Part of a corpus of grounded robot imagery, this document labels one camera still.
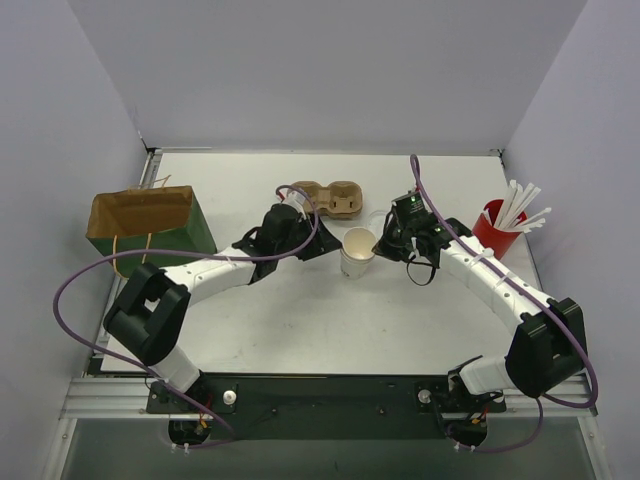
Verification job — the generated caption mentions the white paper cups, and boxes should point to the white paper cups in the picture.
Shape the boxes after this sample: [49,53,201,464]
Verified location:
[340,227,377,279]

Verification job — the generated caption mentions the clear plastic lid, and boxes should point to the clear plastic lid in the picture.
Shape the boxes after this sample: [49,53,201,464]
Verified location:
[364,210,388,238]

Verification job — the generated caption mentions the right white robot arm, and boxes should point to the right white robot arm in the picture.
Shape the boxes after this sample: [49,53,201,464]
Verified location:
[373,193,586,398]

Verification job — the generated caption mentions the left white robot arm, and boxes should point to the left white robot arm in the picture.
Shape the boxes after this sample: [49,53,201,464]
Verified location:
[103,204,342,412]

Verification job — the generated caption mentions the brown cardboard cup carrier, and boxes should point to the brown cardboard cup carrier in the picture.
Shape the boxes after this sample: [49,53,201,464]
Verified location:
[293,181,364,220]

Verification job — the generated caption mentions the red cup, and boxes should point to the red cup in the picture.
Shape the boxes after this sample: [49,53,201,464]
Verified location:
[472,199,521,260]

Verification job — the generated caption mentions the white wrapped straws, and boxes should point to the white wrapped straws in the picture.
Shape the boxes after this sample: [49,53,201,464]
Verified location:
[492,180,552,233]

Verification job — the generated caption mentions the green paper bag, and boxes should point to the green paper bag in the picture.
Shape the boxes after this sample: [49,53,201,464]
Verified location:
[86,184,218,256]

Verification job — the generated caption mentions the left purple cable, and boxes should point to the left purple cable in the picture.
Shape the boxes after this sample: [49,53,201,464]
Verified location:
[52,184,321,449]

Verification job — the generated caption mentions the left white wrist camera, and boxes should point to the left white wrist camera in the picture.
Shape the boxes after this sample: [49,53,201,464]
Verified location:
[282,190,307,216]

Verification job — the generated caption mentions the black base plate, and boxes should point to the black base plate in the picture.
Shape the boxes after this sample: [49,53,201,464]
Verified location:
[146,373,506,440]

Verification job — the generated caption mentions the aluminium rail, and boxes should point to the aluminium rail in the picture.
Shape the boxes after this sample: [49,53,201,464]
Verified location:
[60,375,599,419]

